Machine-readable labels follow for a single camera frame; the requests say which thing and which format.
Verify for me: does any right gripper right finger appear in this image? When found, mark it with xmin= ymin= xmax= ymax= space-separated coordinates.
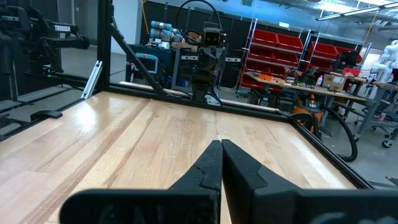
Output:
xmin=221 ymin=138 xmax=398 ymax=224

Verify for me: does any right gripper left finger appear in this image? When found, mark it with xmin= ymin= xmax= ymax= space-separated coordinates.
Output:
xmin=58 ymin=139 xmax=223 ymax=224

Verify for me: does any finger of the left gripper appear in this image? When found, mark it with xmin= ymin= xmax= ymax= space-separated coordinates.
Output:
xmin=201 ymin=53 xmax=211 ymax=74
xmin=212 ymin=52 xmax=221 ymax=73

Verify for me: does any black equipment cabinet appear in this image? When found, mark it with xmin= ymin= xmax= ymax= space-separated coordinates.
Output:
xmin=172 ymin=46 xmax=245 ymax=90

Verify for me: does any dark blue cabinet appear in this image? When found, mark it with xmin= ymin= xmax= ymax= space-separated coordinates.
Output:
xmin=126 ymin=43 xmax=175 ymax=90

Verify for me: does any red storage bin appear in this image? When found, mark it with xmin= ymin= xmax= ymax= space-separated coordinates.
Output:
xmin=273 ymin=51 xmax=300 ymax=67
xmin=307 ymin=57 xmax=335 ymax=72
xmin=343 ymin=67 xmax=361 ymax=77
xmin=248 ymin=45 xmax=276 ymax=62
xmin=252 ymin=29 xmax=279 ymax=47
xmin=245 ymin=60 xmax=273 ymax=76
xmin=308 ymin=41 xmax=340 ymax=59
xmin=275 ymin=33 xmax=304 ymax=52
xmin=241 ymin=74 xmax=265 ymax=90
xmin=335 ymin=45 xmax=364 ymax=63

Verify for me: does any blue teach pendant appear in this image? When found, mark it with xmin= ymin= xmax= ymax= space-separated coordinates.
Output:
xmin=134 ymin=52 xmax=159 ymax=75

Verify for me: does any metal shelf rack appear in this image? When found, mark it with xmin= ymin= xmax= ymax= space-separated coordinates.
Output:
xmin=238 ymin=17 xmax=312 ymax=94
xmin=306 ymin=32 xmax=373 ymax=73

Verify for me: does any red black power drill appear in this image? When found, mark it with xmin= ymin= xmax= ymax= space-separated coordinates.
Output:
xmin=284 ymin=68 xmax=304 ymax=85

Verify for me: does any wooden workbench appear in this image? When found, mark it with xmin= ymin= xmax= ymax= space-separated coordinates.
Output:
xmin=244 ymin=71 xmax=369 ymax=121

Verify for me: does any orange shop vacuum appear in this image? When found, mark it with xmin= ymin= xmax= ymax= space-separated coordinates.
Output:
xmin=292 ymin=96 xmax=325 ymax=131

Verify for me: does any silver aluminium bar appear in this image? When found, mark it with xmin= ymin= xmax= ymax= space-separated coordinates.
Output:
xmin=80 ymin=60 xmax=103 ymax=100

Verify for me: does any cardboard box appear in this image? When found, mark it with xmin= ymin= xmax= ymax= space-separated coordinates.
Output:
xmin=322 ymin=73 xmax=348 ymax=91

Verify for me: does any black bulky device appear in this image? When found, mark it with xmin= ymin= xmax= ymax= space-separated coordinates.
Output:
xmin=335 ymin=49 xmax=360 ymax=72

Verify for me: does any wooden work table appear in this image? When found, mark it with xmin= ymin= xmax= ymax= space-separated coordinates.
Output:
xmin=329 ymin=71 xmax=398 ymax=142

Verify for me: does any white humanoid robot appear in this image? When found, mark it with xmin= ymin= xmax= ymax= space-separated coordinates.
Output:
xmin=372 ymin=39 xmax=398 ymax=84

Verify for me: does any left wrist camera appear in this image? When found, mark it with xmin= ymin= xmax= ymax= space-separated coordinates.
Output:
xmin=202 ymin=27 xmax=226 ymax=48

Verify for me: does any black left camera cable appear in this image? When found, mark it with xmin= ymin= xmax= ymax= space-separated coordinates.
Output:
xmin=176 ymin=0 xmax=223 ymax=45

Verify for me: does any black vacuum hose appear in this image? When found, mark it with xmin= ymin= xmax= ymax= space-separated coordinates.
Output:
xmin=290 ymin=105 xmax=359 ymax=163

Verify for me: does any black rail clamp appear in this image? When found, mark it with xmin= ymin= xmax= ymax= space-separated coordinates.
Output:
xmin=29 ymin=110 xmax=64 ymax=122

